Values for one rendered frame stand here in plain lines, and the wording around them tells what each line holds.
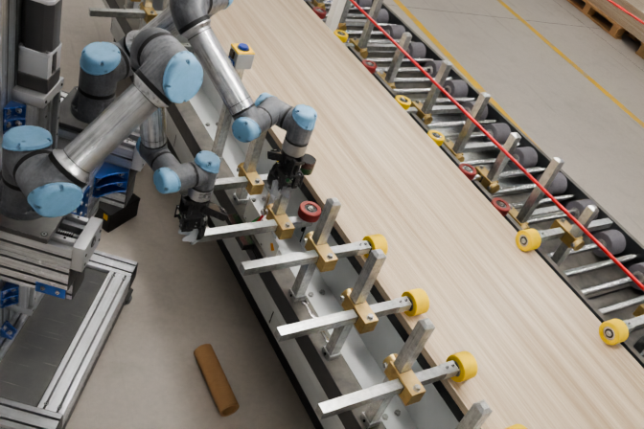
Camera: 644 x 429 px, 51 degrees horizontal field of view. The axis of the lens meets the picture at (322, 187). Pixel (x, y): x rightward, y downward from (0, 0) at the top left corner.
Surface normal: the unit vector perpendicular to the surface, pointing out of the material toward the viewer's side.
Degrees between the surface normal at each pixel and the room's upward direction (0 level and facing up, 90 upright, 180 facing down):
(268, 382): 0
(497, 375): 0
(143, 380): 0
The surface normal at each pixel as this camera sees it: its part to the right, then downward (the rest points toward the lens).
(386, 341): -0.84, 0.10
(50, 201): 0.51, 0.71
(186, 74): 0.70, 0.52
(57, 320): 0.29, -0.75
